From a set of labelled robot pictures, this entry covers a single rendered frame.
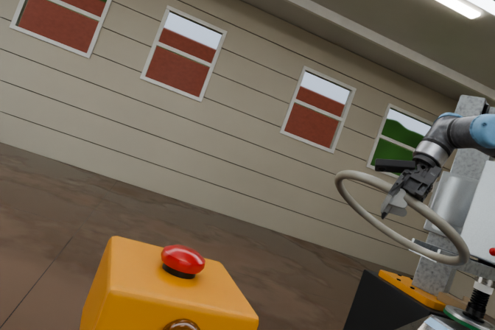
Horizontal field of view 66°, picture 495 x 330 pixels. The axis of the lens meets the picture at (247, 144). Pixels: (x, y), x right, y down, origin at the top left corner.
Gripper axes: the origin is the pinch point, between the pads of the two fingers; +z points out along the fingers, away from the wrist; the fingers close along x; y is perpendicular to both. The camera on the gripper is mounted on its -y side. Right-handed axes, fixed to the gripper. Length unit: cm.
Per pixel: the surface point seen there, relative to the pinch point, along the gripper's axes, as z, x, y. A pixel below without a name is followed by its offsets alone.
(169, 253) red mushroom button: 38, -83, 6
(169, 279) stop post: 39, -83, 7
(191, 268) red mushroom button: 38, -82, 8
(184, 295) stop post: 39, -84, 10
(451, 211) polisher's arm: -66, 142, 4
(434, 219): -6.5, 2.0, 12.4
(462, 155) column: -103, 138, -8
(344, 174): -6.1, 6.8, -17.9
